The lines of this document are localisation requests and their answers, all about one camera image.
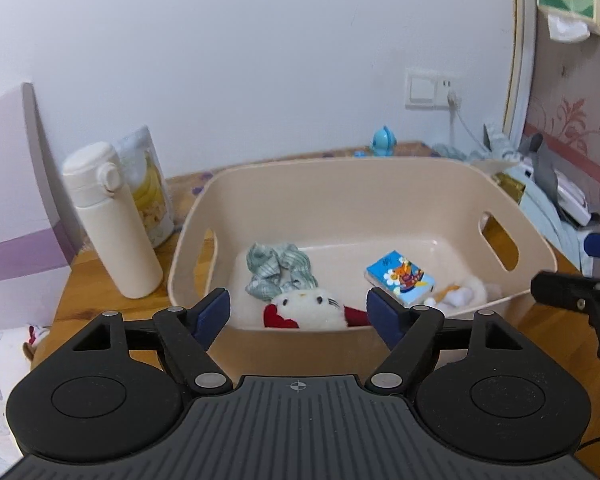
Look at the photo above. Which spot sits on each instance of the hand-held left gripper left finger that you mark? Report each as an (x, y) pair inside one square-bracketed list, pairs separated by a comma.
[(215, 310)]

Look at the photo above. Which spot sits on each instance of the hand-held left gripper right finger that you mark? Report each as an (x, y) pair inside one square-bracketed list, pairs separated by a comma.
[(380, 312)]

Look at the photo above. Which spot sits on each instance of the beige plastic storage basket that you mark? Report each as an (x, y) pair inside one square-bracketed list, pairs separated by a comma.
[(345, 205)]

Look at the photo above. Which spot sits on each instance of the blue cartoon tissue pack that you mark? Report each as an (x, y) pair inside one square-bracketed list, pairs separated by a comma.
[(400, 277)]

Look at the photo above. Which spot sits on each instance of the white device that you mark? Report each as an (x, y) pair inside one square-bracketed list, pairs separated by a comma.
[(572, 200)]

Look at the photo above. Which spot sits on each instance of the green checked scrunchie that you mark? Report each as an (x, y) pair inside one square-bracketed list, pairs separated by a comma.
[(275, 265)]

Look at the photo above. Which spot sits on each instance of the white cat plush toy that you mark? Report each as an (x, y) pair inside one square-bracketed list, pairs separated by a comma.
[(305, 310)]

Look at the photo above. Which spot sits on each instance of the white fuzzy plush item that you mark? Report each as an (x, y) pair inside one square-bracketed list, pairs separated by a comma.
[(467, 292)]

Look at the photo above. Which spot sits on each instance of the gold packet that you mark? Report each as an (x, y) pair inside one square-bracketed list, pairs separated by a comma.
[(510, 187)]

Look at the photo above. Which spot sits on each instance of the white insulated bottle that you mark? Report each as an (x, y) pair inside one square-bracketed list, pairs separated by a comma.
[(115, 230)]

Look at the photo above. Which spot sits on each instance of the banana chip pouch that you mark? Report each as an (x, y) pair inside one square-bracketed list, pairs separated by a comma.
[(152, 195)]

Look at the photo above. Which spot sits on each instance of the blue toy figure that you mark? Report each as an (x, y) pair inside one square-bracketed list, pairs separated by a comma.
[(383, 142)]

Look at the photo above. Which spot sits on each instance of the white printed bedsheet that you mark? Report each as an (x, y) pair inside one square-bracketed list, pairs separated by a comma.
[(0, 385)]

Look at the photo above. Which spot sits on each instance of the white and purple panel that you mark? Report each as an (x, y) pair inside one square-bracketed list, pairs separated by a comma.
[(10, 210)]

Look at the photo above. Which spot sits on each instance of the cream curved frame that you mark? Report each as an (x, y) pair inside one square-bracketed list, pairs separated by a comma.
[(522, 50)]

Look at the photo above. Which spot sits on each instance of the white wall switch socket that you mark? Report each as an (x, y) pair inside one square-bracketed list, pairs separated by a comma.
[(430, 91)]

